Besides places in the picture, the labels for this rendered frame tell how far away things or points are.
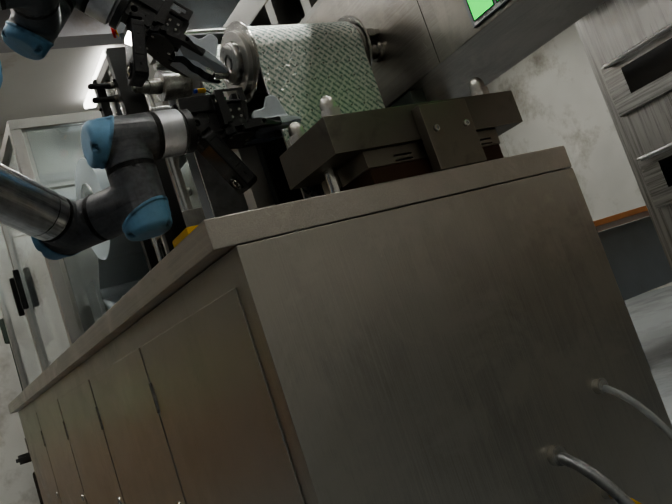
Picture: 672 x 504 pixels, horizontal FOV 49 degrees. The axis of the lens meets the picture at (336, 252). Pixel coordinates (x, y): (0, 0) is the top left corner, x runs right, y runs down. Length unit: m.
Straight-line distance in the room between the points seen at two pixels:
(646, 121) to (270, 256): 2.54
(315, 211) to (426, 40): 0.59
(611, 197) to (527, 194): 9.77
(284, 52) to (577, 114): 9.87
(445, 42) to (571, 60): 9.74
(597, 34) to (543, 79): 8.09
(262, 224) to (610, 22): 2.61
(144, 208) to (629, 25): 2.53
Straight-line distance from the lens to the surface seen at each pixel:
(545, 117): 11.51
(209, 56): 1.35
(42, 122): 2.31
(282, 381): 0.89
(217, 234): 0.89
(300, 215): 0.95
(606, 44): 3.38
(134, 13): 1.38
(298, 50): 1.39
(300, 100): 1.34
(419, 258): 1.02
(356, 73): 1.43
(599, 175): 11.02
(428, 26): 1.45
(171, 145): 1.18
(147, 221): 1.12
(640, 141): 3.31
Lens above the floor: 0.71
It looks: 7 degrees up
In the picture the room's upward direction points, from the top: 19 degrees counter-clockwise
